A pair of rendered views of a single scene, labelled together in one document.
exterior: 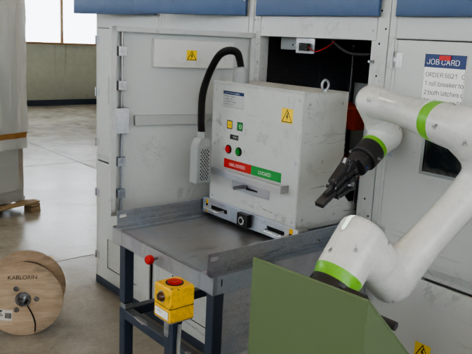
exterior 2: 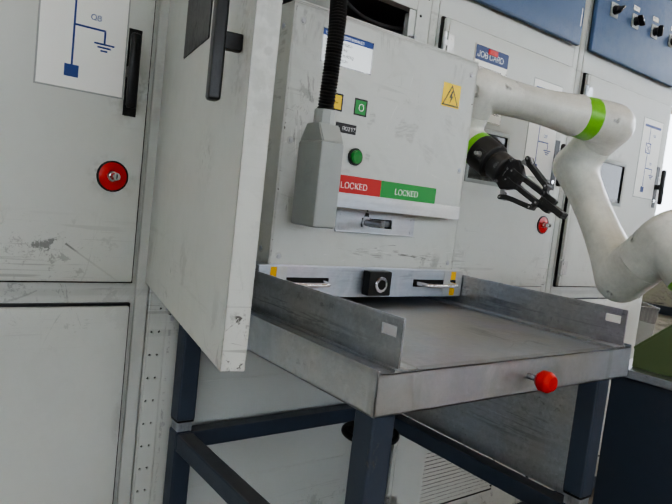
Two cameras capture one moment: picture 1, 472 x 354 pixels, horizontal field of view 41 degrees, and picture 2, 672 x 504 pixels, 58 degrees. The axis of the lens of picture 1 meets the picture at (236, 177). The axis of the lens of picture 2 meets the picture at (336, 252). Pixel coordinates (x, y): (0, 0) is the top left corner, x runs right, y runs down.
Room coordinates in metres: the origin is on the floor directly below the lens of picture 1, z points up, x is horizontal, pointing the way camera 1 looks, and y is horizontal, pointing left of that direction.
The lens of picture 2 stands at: (2.29, 1.18, 1.05)
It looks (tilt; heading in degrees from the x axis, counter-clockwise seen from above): 5 degrees down; 273
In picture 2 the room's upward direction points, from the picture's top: 6 degrees clockwise
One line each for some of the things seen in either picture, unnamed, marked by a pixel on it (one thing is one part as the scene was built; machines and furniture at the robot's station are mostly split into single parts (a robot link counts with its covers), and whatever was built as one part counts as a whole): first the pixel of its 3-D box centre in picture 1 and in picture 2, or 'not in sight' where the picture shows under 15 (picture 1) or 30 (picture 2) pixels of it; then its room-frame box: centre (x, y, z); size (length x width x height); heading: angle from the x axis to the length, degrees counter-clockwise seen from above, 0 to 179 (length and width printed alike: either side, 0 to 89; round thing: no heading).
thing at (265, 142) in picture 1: (251, 152); (385, 157); (2.28, -0.05, 1.15); 0.48 x 0.01 x 0.48; 40
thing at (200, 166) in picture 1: (201, 159); (316, 175); (2.39, 0.14, 1.09); 0.08 x 0.05 x 0.17; 130
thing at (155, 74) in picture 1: (183, 121); (191, 82); (2.60, 0.23, 1.21); 0.63 x 0.07 x 0.74; 119
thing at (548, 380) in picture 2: (151, 259); (540, 380); (2.01, 0.27, 0.82); 0.04 x 0.03 x 0.03; 130
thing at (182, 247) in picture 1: (234, 241); (383, 324); (2.24, -0.01, 0.82); 0.68 x 0.62 x 0.06; 130
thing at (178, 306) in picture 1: (173, 299); not in sight; (1.61, 0.15, 0.85); 0.08 x 0.08 x 0.10; 40
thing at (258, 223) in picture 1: (251, 218); (365, 280); (2.29, -0.06, 0.90); 0.54 x 0.05 x 0.06; 40
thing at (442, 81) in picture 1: (442, 88); (488, 85); (2.00, -0.63, 1.43); 0.15 x 0.01 x 0.21; 40
